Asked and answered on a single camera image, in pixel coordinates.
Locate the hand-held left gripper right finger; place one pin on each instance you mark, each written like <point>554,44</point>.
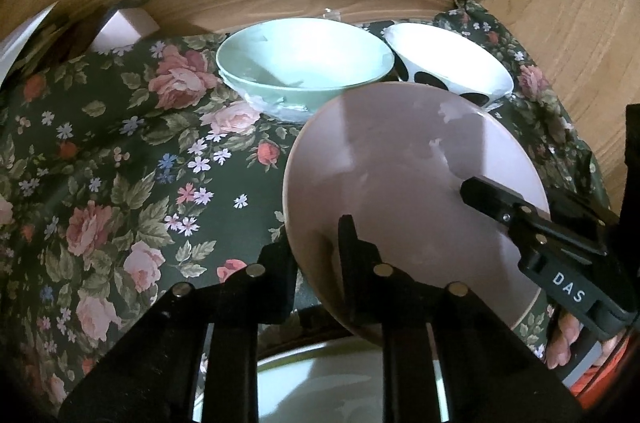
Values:
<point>350,263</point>

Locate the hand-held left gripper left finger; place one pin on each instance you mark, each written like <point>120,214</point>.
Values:
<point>275,283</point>

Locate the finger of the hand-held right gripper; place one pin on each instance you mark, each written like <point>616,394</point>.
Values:
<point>585,223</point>
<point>490,198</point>

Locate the orange cloth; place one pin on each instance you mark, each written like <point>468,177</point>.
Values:
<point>600,378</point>

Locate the person's right hand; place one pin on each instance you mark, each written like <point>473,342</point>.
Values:
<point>562,338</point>

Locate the pink plate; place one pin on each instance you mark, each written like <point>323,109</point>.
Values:
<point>400,163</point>

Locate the light teal plate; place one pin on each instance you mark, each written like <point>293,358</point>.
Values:
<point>320,388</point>

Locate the floral tablecloth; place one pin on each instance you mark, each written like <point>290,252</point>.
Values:
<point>125,153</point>

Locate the white bowl black spots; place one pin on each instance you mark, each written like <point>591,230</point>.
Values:
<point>445,58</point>

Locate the teal bowl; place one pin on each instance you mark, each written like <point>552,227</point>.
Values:
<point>300,58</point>

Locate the small clear plastic piece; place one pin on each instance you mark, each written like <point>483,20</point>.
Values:
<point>330,14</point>

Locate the stack of white papers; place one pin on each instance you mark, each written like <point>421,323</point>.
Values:
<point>20,43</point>

